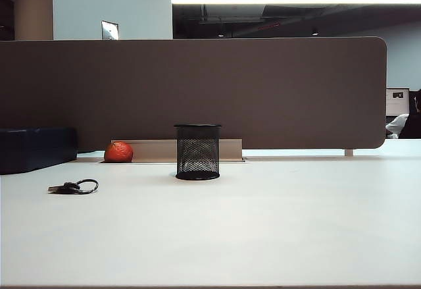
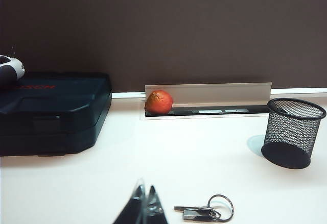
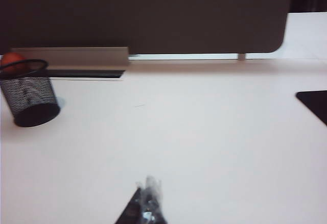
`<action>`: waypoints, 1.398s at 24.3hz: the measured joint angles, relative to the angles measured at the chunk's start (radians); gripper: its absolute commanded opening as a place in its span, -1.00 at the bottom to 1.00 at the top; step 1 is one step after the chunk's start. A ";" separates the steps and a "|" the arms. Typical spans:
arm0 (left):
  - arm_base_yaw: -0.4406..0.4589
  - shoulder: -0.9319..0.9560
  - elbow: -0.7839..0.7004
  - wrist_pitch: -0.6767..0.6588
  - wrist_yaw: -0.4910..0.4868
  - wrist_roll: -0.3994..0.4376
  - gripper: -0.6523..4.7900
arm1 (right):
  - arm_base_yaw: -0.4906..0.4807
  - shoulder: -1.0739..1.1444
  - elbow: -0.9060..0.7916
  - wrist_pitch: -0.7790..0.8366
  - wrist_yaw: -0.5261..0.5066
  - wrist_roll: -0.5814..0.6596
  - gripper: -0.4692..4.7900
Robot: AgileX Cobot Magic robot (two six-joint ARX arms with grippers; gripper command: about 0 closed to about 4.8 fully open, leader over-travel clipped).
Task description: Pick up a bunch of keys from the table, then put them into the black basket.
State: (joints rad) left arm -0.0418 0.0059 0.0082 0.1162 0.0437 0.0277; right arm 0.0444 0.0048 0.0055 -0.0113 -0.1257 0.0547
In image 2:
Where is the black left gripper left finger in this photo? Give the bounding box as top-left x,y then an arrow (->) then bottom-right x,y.
112,179 -> 147,224

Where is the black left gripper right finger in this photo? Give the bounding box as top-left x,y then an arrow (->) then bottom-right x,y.
147,185 -> 169,224

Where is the bunch of keys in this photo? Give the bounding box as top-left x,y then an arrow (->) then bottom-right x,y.
173,194 -> 235,222

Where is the black mesh basket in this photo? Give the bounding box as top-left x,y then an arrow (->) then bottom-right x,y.
260,97 -> 327,170

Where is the orange red round fruit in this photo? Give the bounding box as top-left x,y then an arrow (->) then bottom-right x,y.
145,89 -> 174,114

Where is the dark blue tool case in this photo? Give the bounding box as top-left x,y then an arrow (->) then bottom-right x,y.
0,71 -> 112,158

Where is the brown desk partition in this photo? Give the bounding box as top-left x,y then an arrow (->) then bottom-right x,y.
0,0 -> 327,93

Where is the grey cable slot flap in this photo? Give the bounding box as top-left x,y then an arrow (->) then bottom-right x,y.
145,81 -> 273,108

